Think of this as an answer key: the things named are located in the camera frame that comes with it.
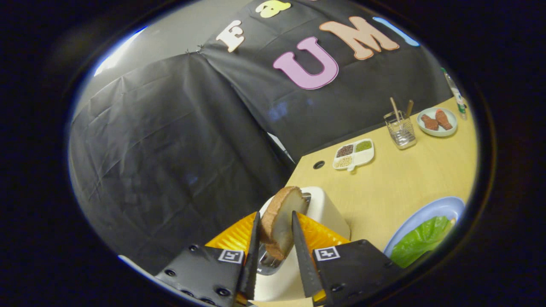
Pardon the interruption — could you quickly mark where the white divided condiment dish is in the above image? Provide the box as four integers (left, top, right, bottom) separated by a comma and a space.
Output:
332, 138, 375, 172

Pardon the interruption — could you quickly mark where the cream white toaster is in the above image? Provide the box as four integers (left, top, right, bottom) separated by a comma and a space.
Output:
245, 186, 351, 302

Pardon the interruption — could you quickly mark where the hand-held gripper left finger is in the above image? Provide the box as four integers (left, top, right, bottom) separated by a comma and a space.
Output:
154, 211, 261, 307

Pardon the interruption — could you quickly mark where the green lettuce leaf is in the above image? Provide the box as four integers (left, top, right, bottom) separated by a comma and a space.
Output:
390, 215, 453, 269

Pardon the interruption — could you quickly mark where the clear plastic water bottle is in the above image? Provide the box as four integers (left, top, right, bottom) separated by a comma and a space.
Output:
441, 67, 468, 120

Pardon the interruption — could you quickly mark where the toasted bread slice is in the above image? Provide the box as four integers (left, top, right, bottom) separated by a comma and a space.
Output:
259, 186, 309, 261

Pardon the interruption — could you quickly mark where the wire mesh utensil holder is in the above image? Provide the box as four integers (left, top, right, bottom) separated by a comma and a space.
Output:
383, 111, 417, 150

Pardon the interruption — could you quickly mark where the light blue round plate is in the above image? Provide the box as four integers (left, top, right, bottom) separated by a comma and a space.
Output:
383, 196, 465, 258

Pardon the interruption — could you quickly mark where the pale green round plate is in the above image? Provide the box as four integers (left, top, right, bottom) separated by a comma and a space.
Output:
417, 107, 458, 137

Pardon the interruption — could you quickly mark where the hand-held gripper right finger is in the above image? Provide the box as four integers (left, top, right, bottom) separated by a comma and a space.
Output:
292, 210, 404, 307

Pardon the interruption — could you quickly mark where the black backdrop cloth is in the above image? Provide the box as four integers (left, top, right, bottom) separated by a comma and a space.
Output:
68, 0, 455, 275

